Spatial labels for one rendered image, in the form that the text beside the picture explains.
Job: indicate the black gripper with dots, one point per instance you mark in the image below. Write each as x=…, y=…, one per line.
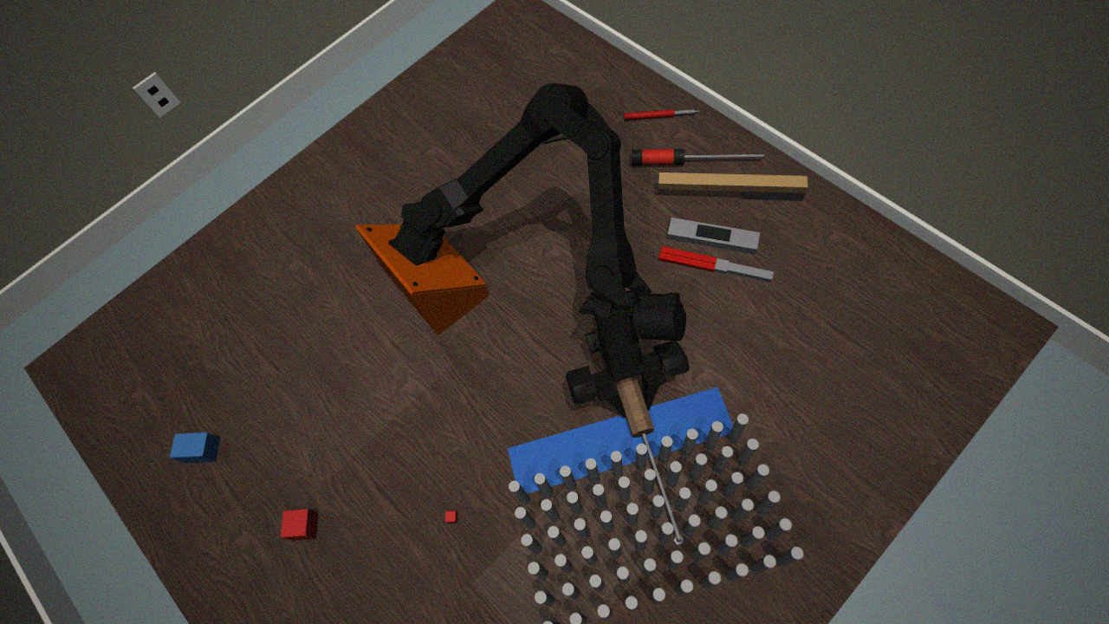
x=624, y=361

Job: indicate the blue flat strip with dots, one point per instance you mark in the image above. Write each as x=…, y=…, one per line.
x=598, y=440

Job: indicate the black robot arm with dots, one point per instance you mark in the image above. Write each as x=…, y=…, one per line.
x=559, y=109

